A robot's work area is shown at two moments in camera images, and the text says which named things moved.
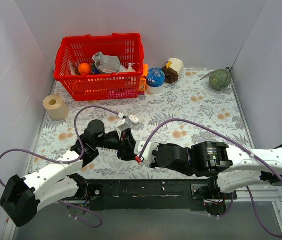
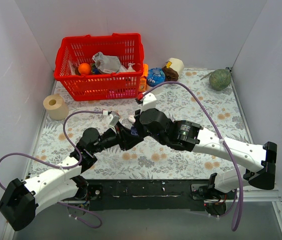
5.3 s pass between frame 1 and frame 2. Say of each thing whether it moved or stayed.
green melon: stayed
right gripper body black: moved
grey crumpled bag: stayed
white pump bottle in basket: stayed
